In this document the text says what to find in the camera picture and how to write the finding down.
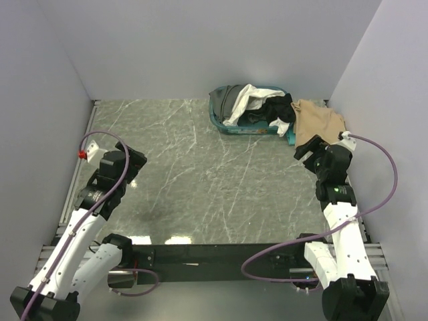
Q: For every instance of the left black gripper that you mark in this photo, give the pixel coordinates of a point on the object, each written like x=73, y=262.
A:
x=136, y=160

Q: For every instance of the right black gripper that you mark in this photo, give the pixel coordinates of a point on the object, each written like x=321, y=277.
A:
x=317, y=146

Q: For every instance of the tan t shirt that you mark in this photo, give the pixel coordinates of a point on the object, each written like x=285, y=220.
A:
x=312, y=120

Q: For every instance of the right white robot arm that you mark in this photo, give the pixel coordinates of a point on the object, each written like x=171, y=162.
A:
x=351, y=289

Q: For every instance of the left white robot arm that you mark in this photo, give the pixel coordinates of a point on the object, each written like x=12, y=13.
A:
x=62, y=284

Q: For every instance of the folded teal t shirt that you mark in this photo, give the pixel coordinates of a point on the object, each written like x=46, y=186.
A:
x=290, y=135

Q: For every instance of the black t shirt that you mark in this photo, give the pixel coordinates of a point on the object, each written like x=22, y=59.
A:
x=278, y=107

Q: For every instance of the teal plastic basket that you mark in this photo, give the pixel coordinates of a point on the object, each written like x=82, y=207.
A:
x=240, y=128

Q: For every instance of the white t shirt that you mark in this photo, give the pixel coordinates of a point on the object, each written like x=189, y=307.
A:
x=250, y=100

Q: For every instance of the grey t shirt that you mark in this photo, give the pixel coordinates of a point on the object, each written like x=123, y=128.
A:
x=223, y=100

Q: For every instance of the black base beam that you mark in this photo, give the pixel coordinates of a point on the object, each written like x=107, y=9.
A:
x=222, y=262

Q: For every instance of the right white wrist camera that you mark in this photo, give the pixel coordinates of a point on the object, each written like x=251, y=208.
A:
x=345, y=140

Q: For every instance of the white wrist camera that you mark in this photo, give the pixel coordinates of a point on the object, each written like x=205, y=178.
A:
x=92, y=154
x=345, y=140

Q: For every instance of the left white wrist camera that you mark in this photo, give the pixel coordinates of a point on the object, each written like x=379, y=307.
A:
x=92, y=154

